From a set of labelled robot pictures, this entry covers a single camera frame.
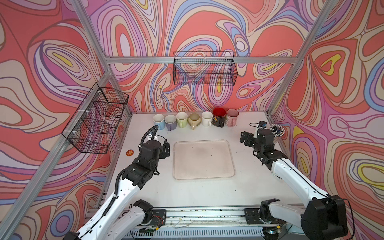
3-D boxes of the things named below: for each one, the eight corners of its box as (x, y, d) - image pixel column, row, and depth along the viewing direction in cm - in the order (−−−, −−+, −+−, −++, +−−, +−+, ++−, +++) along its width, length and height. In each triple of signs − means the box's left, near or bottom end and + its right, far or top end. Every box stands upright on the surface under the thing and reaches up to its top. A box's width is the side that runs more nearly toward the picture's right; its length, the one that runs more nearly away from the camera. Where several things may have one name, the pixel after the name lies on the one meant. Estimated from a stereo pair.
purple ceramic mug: (165, 133, 110) (163, 125, 102) (167, 123, 116) (165, 114, 109) (176, 133, 110) (175, 125, 102) (177, 123, 116) (176, 114, 109)
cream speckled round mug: (188, 131, 109) (188, 123, 103) (188, 120, 116) (188, 112, 110) (200, 131, 109) (201, 123, 103) (200, 120, 116) (200, 112, 110)
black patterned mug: (212, 129, 110) (213, 120, 102) (211, 116, 118) (212, 107, 110) (225, 129, 110) (228, 120, 102) (223, 116, 118) (225, 107, 110)
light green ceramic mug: (177, 131, 109) (175, 123, 102) (178, 119, 116) (177, 111, 109) (187, 131, 109) (186, 123, 102) (187, 119, 116) (187, 111, 109)
